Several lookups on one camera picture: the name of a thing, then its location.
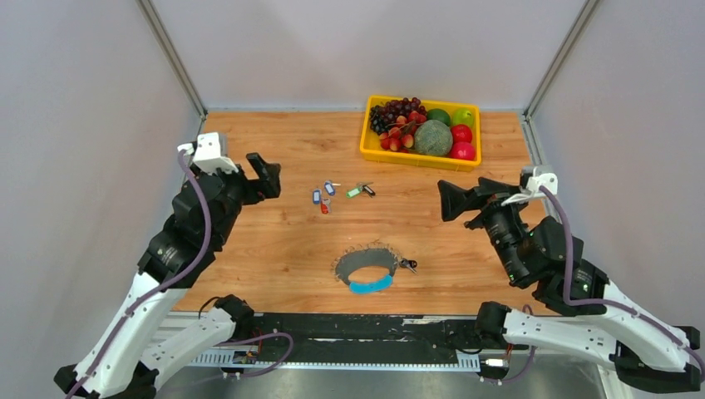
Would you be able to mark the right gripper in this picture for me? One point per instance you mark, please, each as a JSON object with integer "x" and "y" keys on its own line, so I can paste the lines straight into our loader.
{"x": 454, "y": 200}

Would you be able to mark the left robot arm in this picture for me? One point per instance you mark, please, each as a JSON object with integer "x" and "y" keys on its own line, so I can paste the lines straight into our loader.
{"x": 125, "y": 363}

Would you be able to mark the dark green lime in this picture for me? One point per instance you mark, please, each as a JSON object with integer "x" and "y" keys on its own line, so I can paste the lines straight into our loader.
{"x": 438, "y": 114}

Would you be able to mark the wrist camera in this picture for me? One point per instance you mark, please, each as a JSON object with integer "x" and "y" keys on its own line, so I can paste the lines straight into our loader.
{"x": 209, "y": 152}
{"x": 534, "y": 181}

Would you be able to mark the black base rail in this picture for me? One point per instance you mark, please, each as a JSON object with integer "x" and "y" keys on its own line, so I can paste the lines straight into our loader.
{"x": 364, "y": 338}

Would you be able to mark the metal key organizer blue handle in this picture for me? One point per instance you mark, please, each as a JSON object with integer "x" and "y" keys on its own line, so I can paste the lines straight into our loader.
{"x": 360, "y": 257}

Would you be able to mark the blue key tag left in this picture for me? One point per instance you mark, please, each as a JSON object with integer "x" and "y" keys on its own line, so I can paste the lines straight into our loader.
{"x": 316, "y": 196}

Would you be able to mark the green key tag with key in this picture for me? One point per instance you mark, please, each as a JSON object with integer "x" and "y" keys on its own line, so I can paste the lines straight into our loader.
{"x": 355, "y": 191}

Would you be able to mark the yellow plastic bin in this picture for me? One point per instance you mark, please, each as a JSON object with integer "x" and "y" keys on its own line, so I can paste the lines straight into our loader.
{"x": 371, "y": 149}

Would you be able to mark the red apple upper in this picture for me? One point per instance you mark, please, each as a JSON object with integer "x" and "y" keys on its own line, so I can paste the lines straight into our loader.
{"x": 462, "y": 133}

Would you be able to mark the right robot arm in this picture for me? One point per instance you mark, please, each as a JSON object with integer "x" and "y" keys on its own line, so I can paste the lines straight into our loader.
{"x": 598, "y": 322}

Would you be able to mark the green apple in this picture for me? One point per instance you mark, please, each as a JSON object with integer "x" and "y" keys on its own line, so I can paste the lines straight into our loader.
{"x": 463, "y": 116}

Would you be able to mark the red apple lower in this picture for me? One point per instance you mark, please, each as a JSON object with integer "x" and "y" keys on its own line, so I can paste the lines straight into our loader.
{"x": 463, "y": 150}

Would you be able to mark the cantaloupe melon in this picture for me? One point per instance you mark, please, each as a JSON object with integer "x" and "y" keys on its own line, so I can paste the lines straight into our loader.
{"x": 433, "y": 138}

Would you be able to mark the dark grape bunch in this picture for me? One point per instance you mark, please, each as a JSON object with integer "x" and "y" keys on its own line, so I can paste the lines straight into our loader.
{"x": 394, "y": 113}

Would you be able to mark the cherry cluster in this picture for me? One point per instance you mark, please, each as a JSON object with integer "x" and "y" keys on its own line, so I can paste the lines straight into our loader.
{"x": 397, "y": 132}

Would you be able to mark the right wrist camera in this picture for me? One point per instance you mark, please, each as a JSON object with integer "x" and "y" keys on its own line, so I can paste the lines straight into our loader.
{"x": 534, "y": 181}

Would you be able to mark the red apple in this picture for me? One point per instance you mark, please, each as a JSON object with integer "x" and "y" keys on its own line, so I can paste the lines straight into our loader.
{"x": 463, "y": 150}
{"x": 462, "y": 133}

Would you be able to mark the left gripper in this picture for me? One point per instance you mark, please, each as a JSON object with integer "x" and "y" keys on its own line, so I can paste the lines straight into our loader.
{"x": 268, "y": 184}

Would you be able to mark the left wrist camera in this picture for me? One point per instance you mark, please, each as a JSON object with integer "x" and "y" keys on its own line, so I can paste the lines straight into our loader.
{"x": 209, "y": 152}

